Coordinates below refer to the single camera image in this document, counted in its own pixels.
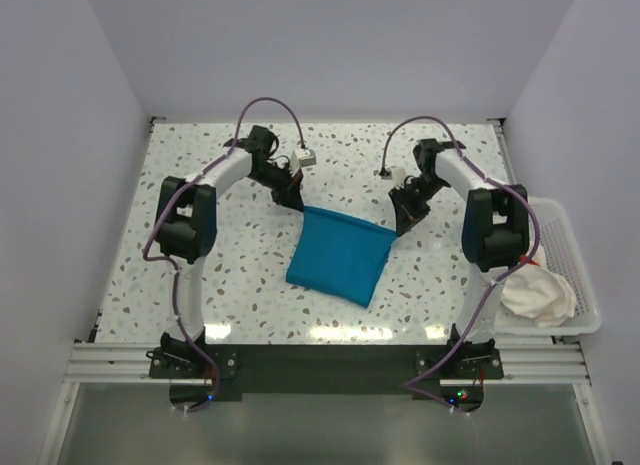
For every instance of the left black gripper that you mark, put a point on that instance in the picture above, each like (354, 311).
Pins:
(289, 193)

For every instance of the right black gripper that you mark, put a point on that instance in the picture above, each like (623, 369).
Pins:
(407, 214)

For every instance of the blue polo t shirt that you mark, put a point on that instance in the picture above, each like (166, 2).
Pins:
(340, 255)

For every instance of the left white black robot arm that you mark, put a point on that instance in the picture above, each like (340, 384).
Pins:
(185, 229)

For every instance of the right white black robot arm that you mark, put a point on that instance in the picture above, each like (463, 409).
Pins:
(495, 228)

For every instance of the red white garment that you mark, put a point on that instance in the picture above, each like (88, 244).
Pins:
(537, 259)

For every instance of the white t shirt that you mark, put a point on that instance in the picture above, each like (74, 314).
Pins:
(538, 294)

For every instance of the white plastic basket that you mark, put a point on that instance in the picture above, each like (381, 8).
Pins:
(563, 258)

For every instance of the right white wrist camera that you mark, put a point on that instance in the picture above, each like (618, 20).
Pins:
(397, 175)

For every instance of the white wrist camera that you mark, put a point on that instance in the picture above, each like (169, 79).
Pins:
(301, 158)
(397, 175)

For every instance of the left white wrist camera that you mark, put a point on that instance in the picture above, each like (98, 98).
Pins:
(301, 158)

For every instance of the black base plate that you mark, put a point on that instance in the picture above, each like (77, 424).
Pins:
(228, 373)

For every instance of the aluminium rail frame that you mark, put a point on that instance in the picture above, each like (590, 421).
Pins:
(526, 361)

